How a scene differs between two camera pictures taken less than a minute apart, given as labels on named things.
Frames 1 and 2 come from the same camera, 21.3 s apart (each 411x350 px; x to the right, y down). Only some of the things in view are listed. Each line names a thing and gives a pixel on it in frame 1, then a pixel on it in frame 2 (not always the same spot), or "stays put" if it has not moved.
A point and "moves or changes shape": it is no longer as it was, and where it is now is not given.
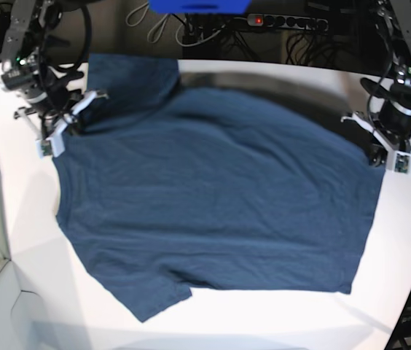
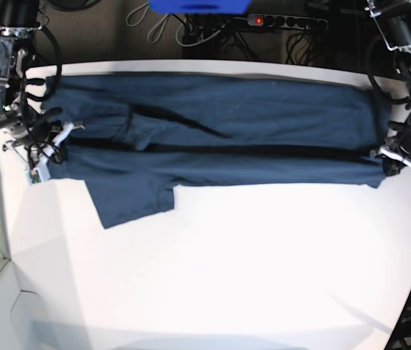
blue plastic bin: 212,6 stays put
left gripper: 59,98 → 41,133
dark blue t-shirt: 164,189 moves or changes shape
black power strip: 287,22 stays put
